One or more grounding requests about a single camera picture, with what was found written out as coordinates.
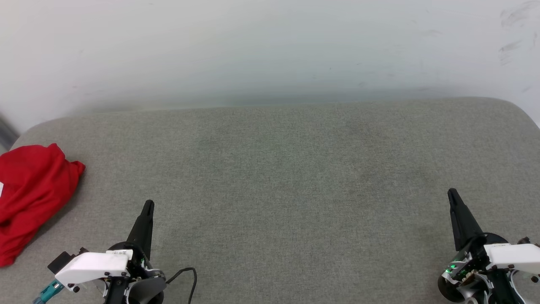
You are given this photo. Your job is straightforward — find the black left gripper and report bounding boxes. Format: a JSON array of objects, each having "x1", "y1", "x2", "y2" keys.
[{"x1": 105, "y1": 200, "x2": 166, "y2": 304}]

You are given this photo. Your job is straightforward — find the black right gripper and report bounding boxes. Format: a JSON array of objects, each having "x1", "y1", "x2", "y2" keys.
[{"x1": 438, "y1": 188, "x2": 509, "y2": 304}]

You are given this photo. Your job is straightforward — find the red basketball jersey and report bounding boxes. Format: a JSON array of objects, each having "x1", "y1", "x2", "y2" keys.
[{"x1": 0, "y1": 144, "x2": 86, "y2": 268}]

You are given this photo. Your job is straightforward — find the thin black cable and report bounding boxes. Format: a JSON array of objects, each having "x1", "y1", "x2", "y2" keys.
[{"x1": 166, "y1": 267, "x2": 197, "y2": 304}]

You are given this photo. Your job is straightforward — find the teal connector cable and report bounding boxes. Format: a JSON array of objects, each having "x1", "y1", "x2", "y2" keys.
[{"x1": 33, "y1": 280, "x2": 65, "y2": 304}]

